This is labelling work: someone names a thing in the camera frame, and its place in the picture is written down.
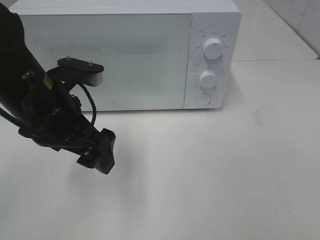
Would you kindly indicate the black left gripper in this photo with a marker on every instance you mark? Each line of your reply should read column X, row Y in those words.
column 53, row 118

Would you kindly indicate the white microwave door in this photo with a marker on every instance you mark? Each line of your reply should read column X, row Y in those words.
column 144, row 56

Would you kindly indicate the round white door button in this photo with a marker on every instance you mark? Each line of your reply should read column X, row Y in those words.
column 203, row 99

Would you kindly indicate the white timer knob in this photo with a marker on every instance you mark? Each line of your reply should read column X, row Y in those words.
column 208, row 79

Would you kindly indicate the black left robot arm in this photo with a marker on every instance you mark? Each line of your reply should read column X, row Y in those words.
column 15, row 59

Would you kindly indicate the white microwave oven body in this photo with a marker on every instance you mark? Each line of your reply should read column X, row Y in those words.
column 209, row 18

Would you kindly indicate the upper white power knob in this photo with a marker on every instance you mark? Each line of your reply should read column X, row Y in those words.
column 212, row 48

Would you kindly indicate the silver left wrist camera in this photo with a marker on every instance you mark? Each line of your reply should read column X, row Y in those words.
column 93, row 72

